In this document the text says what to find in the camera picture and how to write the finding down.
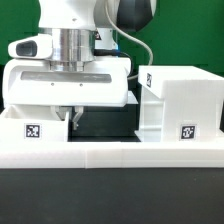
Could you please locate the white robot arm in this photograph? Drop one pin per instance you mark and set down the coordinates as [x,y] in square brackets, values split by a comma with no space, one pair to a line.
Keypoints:
[68,65]

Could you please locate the white marker sheet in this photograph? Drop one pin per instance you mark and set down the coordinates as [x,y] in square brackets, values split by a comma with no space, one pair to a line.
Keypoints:
[132,99]

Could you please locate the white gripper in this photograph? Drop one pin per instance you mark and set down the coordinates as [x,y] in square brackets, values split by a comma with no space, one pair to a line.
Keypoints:
[103,83]

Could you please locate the white L-shaped fence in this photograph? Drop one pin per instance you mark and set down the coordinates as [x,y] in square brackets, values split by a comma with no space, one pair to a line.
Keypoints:
[93,155]

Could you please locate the white drawer cabinet box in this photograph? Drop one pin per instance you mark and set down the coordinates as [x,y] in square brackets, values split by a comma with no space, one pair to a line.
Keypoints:
[180,104]

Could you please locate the white front drawer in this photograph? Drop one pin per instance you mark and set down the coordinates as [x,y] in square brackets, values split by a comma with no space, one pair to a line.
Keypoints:
[33,124]

